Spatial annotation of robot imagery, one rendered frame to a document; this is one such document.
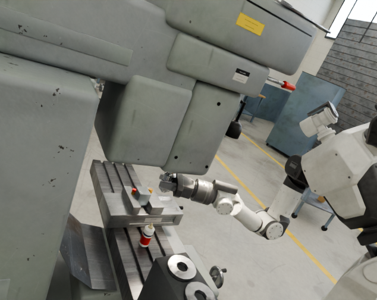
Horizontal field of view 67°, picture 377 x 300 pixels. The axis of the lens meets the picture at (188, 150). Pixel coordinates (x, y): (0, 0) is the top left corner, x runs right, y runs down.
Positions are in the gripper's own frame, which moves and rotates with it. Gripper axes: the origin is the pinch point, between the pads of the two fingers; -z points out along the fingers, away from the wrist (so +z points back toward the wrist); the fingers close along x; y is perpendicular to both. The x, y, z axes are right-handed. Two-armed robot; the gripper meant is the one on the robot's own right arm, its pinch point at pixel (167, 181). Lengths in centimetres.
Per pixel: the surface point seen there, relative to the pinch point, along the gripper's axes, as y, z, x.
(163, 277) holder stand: 11.5, 2.8, 33.3
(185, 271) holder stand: 10.7, 9.5, 30.1
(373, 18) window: -265, 510, -728
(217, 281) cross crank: 60, 50, -18
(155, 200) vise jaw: 18.3, 0.9, -13.9
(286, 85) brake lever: -48, 24, 3
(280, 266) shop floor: 123, 166, -117
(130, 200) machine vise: 18.4, -9.9, -8.6
